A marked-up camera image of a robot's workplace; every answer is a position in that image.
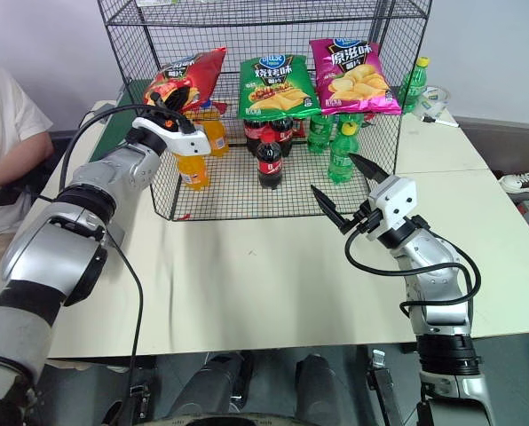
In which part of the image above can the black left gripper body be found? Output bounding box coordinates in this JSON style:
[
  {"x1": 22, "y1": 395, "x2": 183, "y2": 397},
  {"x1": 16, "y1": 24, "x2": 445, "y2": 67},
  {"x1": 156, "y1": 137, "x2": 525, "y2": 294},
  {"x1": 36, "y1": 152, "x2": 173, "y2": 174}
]
[{"x1": 154, "y1": 105, "x2": 195, "y2": 135}]

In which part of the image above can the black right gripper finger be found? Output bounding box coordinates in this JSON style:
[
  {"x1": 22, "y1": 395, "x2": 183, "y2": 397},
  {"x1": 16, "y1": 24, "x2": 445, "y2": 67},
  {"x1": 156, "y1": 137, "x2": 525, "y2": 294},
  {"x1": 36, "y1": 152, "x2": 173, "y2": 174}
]
[
  {"x1": 348, "y1": 153, "x2": 390, "y2": 185},
  {"x1": 310, "y1": 185, "x2": 353, "y2": 233}
]

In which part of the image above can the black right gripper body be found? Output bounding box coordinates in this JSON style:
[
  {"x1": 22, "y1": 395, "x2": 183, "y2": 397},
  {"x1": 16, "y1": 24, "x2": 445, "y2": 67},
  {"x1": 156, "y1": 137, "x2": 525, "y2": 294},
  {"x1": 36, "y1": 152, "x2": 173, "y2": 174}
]
[{"x1": 338, "y1": 201, "x2": 383, "y2": 237}]

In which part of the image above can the red chip bag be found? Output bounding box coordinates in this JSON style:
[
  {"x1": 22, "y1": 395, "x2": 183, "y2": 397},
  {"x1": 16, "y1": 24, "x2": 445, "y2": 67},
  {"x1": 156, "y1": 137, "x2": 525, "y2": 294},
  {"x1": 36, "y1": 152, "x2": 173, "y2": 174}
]
[{"x1": 141, "y1": 45, "x2": 228, "y2": 117}]

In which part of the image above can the green soda bottle yellow cap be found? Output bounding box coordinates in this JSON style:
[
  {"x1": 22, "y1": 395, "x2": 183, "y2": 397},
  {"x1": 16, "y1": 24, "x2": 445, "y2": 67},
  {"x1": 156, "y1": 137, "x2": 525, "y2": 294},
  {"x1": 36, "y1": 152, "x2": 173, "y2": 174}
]
[
  {"x1": 398, "y1": 55, "x2": 432, "y2": 114},
  {"x1": 327, "y1": 120, "x2": 363, "y2": 185}
]

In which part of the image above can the orange soda bottle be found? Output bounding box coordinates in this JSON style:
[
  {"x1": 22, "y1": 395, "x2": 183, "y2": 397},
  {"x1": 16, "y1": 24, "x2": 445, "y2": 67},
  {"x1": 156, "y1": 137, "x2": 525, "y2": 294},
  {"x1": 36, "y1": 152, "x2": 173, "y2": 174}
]
[
  {"x1": 171, "y1": 148, "x2": 210, "y2": 193},
  {"x1": 201, "y1": 116, "x2": 231, "y2": 159}
]

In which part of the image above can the dark green board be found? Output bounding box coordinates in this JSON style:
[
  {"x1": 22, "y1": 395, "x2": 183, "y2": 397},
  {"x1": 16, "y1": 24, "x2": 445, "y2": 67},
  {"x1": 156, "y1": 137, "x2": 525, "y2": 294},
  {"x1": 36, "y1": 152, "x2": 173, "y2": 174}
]
[{"x1": 90, "y1": 79, "x2": 135, "y2": 163}]

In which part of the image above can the cola bottle red label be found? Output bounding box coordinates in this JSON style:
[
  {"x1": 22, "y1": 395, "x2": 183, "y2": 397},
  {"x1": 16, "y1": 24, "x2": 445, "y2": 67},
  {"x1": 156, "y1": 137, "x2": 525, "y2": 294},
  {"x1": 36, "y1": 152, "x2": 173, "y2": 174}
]
[
  {"x1": 242, "y1": 116, "x2": 266, "y2": 157},
  {"x1": 270, "y1": 115, "x2": 296, "y2": 159},
  {"x1": 255, "y1": 130, "x2": 285, "y2": 192}
]

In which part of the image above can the white marker pen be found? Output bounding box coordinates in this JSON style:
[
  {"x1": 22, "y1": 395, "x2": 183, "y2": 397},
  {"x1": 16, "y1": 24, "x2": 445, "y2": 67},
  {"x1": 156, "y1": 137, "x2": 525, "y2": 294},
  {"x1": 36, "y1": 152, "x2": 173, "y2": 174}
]
[{"x1": 421, "y1": 115, "x2": 462, "y2": 130}]

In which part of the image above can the clear plastic container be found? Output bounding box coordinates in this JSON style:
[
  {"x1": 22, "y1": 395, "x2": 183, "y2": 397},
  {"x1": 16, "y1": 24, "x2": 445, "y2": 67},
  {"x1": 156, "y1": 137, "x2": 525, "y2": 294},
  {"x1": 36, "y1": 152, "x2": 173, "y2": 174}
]
[{"x1": 412, "y1": 84, "x2": 453, "y2": 121}]

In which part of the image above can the magenta chip bag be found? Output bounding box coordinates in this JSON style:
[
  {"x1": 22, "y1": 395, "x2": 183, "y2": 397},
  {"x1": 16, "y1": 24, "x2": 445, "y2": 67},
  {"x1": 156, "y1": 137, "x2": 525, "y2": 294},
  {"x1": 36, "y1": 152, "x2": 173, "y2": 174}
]
[{"x1": 308, "y1": 37, "x2": 403, "y2": 116}]

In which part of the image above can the green chip bag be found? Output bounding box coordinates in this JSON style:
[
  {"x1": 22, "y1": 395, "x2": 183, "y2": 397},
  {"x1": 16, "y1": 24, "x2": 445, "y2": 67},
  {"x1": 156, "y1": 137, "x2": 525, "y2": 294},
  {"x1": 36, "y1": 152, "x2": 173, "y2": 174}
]
[{"x1": 237, "y1": 53, "x2": 323, "y2": 121}]

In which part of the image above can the white sneaker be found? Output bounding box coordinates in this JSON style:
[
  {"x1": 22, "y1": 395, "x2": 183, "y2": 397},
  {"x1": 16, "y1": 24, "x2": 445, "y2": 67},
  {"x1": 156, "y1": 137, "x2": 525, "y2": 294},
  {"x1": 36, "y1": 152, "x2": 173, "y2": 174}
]
[{"x1": 498, "y1": 171, "x2": 529, "y2": 193}]

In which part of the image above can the person in white shirt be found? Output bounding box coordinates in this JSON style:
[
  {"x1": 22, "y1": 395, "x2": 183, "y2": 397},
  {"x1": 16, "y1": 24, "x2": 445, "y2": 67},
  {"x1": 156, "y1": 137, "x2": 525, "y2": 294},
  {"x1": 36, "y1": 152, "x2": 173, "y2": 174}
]
[{"x1": 0, "y1": 57, "x2": 55, "y2": 295}]

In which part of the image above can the dark grey rounded robot leg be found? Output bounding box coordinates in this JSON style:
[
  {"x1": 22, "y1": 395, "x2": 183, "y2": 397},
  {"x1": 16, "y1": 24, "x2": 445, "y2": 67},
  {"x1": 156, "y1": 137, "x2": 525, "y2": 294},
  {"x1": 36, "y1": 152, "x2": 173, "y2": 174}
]
[
  {"x1": 168, "y1": 351, "x2": 249, "y2": 421},
  {"x1": 295, "y1": 353, "x2": 351, "y2": 426}
]

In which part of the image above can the black seat part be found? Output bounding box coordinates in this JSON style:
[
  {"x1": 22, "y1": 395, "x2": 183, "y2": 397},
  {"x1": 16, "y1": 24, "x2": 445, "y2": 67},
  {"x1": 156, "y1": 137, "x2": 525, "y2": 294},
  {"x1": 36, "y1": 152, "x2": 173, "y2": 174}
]
[{"x1": 0, "y1": 158, "x2": 53, "y2": 208}]

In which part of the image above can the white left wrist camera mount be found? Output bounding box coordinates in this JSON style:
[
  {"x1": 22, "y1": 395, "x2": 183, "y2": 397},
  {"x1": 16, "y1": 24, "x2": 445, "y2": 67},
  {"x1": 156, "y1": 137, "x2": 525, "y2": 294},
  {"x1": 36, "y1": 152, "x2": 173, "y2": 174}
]
[{"x1": 132, "y1": 115, "x2": 213, "y2": 157}]

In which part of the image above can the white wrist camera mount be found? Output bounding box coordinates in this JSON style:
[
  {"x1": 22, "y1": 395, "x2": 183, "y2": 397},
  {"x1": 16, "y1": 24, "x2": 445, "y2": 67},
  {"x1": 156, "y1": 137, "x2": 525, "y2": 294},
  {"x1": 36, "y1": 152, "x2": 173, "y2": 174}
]
[
  {"x1": 132, "y1": 115, "x2": 213, "y2": 157},
  {"x1": 367, "y1": 174, "x2": 419, "y2": 242}
]

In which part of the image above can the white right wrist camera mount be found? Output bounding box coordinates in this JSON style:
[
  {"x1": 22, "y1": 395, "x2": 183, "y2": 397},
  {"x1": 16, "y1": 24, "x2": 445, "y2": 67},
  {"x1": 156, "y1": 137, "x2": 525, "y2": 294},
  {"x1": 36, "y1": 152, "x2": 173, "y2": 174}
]
[{"x1": 367, "y1": 174, "x2": 419, "y2": 242}]

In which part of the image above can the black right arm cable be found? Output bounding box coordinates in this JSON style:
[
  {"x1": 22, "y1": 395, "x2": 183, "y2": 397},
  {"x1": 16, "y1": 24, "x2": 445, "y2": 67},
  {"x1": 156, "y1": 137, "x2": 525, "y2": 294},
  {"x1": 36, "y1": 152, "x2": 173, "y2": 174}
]
[{"x1": 343, "y1": 216, "x2": 484, "y2": 317}]

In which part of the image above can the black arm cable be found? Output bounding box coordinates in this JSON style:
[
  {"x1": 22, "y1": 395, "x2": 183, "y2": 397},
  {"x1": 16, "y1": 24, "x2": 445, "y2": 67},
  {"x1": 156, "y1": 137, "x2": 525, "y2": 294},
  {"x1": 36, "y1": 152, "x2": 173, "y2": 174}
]
[
  {"x1": 36, "y1": 103, "x2": 195, "y2": 426},
  {"x1": 343, "y1": 216, "x2": 484, "y2": 317}
]

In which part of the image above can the black wire mesh rack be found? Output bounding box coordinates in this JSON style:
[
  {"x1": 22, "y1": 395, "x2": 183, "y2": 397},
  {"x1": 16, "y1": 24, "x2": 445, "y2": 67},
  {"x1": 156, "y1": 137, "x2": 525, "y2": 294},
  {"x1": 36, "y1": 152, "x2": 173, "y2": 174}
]
[{"x1": 96, "y1": 0, "x2": 435, "y2": 223}]

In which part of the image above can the black strap with metal buckle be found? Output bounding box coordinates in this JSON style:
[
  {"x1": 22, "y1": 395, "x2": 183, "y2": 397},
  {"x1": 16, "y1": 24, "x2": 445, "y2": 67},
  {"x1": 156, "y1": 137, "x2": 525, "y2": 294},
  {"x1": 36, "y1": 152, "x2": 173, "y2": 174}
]
[{"x1": 365, "y1": 349, "x2": 395, "y2": 426}]

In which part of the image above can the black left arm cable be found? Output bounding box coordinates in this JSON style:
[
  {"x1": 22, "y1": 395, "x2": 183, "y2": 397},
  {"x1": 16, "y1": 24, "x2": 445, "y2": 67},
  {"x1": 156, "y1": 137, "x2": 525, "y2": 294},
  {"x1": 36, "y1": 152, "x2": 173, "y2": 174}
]
[{"x1": 36, "y1": 103, "x2": 195, "y2": 426}]

